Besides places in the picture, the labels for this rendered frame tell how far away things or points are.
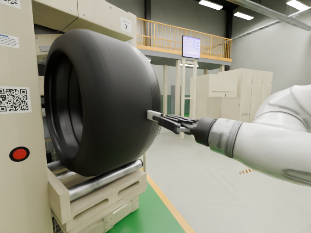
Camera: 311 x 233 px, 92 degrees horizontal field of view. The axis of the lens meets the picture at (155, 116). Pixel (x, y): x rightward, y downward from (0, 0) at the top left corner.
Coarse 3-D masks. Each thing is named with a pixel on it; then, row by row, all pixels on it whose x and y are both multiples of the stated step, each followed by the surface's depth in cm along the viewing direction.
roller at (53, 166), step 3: (51, 162) 71; (54, 162) 71; (57, 162) 72; (60, 162) 72; (48, 165) 69; (51, 165) 69; (54, 165) 70; (57, 165) 71; (60, 165) 72; (63, 165) 73; (48, 168) 68; (51, 168) 69; (54, 168) 70; (57, 168) 71; (60, 168) 72; (63, 168) 74; (51, 171) 69; (54, 171) 70
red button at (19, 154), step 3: (18, 150) 44; (21, 150) 45; (24, 150) 45; (15, 153) 44; (18, 153) 44; (21, 153) 45; (24, 153) 45; (15, 156) 44; (18, 156) 44; (21, 156) 45; (24, 156) 45
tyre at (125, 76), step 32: (96, 32) 53; (64, 64) 76; (96, 64) 44; (128, 64) 50; (64, 96) 85; (96, 96) 43; (128, 96) 47; (160, 96) 60; (64, 128) 83; (96, 128) 44; (128, 128) 48; (64, 160) 62; (96, 160) 49; (128, 160) 61
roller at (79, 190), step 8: (136, 160) 73; (120, 168) 65; (128, 168) 67; (136, 168) 71; (96, 176) 59; (104, 176) 59; (112, 176) 61; (120, 176) 64; (80, 184) 53; (88, 184) 54; (96, 184) 56; (104, 184) 59; (72, 192) 50; (80, 192) 52; (88, 192) 54; (72, 200) 50
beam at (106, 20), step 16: (32, 0) 64; (48, 0) 68; (64, 0) 72; (80, 0) 77; (96, 0) 84; (48, 16) 76; (64, 16) 76; (80, 16) 78; (96, 16) 84; (112, 16) 92; (128, 16) 100; (112, 32) 95
